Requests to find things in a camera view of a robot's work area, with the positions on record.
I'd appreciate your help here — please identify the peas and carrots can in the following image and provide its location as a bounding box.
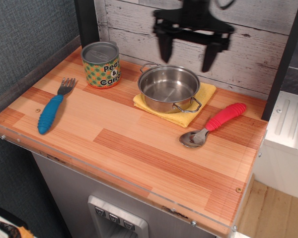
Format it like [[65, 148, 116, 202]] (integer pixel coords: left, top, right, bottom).
[[81, 42, 121, 89]]

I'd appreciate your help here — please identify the white toy sink unit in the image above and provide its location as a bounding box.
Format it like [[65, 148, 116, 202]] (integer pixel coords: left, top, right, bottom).
[[253, 92, 298, 198]]

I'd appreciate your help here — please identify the stainless steel pot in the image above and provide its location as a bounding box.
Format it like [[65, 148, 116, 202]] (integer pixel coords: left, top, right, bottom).
[[138, 63, 202, 114]]

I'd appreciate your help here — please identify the black post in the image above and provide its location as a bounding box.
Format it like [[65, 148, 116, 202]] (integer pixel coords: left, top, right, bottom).
[[261, 11, 298, 121], [74, 0, 100, 48]]

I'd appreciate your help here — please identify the blue handled fork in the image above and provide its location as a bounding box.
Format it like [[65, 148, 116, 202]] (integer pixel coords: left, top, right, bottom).
[[37, 78, 76, 134]]

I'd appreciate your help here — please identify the grey toy fridge cabinet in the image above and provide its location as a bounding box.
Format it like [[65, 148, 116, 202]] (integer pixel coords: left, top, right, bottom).
[[33, 153, 214, 238]]

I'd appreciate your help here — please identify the right black post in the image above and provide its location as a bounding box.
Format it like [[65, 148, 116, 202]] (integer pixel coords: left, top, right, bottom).
[[261, 11, 298, 121]]

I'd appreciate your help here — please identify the orange black object corner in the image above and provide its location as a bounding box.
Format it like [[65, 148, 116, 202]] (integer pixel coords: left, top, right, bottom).
[[0, 208, 35, 238]]

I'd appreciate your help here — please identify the silver dispenser panel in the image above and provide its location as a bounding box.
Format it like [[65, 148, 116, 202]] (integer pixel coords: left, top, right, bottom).
[[88, 195, 149, 238]]

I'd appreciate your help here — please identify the left black post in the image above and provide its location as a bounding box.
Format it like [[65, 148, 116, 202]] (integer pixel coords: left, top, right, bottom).
[[74, 0, 100, 48]]

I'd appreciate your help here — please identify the red handled spoon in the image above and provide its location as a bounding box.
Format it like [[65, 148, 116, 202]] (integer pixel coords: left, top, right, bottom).
[[179, 103, 247, 148]]

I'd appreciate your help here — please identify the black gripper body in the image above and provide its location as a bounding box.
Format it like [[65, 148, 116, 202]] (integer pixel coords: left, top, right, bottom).
[[153, 0, 234, 50]]

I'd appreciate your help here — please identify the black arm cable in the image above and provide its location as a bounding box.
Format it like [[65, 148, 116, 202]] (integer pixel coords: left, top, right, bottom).
[[213, 0, 238, 10]]

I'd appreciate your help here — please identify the yellow cloth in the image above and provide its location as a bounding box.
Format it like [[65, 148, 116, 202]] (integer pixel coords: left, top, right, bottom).
[[133, 83, 217, 128]]

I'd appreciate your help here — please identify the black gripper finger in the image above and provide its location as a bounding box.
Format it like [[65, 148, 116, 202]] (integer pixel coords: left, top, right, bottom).
[[202, 43, 222, 72], [157, 33, 174, 63]]

